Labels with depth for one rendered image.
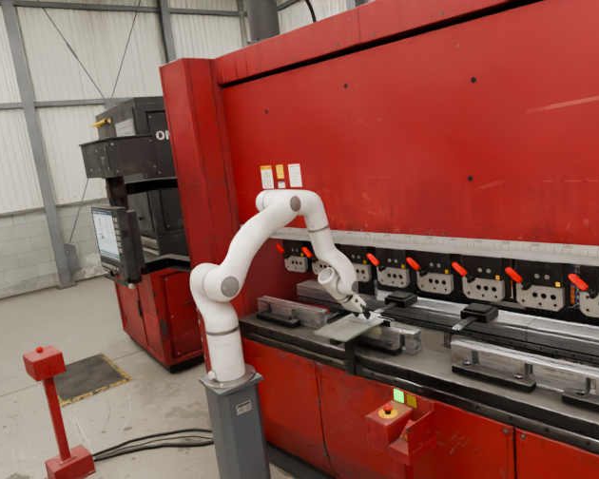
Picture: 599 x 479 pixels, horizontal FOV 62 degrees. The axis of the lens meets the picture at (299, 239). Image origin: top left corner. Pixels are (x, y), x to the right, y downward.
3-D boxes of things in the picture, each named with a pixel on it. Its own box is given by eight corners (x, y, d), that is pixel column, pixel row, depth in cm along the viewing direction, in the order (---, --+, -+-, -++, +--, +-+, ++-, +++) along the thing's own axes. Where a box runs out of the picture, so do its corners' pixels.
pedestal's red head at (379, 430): (367, 445, 191) (363, 401, 187) (395, 426, 200) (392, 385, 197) (410, 467, 175) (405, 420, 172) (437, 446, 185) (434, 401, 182)
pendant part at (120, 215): (101, 267, 290) (89, 206, 283) (122, 262, 297) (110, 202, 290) (128, 278, 254) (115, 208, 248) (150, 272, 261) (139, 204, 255)
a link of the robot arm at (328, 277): (354, 284, 214) (338, 282, 221) (338, 266, 207) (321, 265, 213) (346, 300, 211) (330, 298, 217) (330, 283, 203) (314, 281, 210)
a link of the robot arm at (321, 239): (346, 221, 199) (363, 289, 209) (317, 221, 211) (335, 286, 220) (332, 231, 194) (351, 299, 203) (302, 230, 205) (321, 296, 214)
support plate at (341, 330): (314, 334, 219) (313, 332, 219) (353, 315, 236) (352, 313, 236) (344, 342, 206) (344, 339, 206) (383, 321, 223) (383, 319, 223)
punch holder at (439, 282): (417, 290, 203) (415, 250, 200) (429, 284, 208) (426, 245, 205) (451, 295, 192) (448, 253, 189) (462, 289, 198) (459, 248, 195)
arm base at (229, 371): (218, 394, 172) (209, 344, 168) (195, 377, 187) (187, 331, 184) (264, 375, 182) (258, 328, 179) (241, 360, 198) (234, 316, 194)
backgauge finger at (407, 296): (365, 314, 237) (364, 304, 236) (397, 298, 254) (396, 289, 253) (386, 318, 228) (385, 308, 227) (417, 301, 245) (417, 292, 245)
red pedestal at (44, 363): (43, 480, 303) (12, 352, 288) (84, 459, 320) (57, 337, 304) (53, 494, 289) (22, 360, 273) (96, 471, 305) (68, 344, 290)
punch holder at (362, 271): (343, 278, 232) (339, 243, 229) (355, 274, 237) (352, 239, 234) (369, 282, 221) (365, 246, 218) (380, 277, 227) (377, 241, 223)
